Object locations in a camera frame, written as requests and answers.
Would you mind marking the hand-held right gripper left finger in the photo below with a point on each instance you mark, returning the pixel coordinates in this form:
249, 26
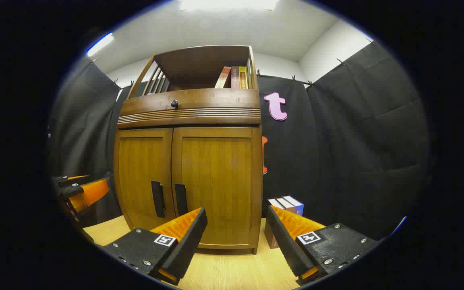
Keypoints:
191, 237

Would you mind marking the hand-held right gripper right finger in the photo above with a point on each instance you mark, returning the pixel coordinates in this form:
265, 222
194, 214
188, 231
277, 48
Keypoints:
284, 245

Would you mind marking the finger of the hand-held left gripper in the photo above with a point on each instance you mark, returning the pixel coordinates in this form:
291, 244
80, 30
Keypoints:
61, 180
91, 192

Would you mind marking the wooden cabinet door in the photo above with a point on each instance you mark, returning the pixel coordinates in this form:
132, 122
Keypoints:
220, 173
139, 173

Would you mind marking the wooden double-door shoe cabinet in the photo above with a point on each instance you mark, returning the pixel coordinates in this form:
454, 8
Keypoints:
199, 60

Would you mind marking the brown book with white lettering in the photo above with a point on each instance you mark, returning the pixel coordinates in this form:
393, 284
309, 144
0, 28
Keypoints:
271, 237

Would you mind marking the greyish book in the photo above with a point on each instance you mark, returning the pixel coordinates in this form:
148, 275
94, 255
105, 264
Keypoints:
286, 204

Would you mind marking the blue book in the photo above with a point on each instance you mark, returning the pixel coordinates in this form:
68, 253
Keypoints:
296, 206

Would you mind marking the wooden drawer with black knob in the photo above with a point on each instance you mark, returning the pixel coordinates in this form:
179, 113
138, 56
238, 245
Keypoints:
216, 102

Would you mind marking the ceiling tube light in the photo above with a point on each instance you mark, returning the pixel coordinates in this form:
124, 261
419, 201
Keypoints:
100, 44

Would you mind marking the beige and orange book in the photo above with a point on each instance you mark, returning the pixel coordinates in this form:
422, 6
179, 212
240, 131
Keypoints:
223, 78

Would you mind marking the yellow book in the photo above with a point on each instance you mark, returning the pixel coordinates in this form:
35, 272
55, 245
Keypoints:
243, 78

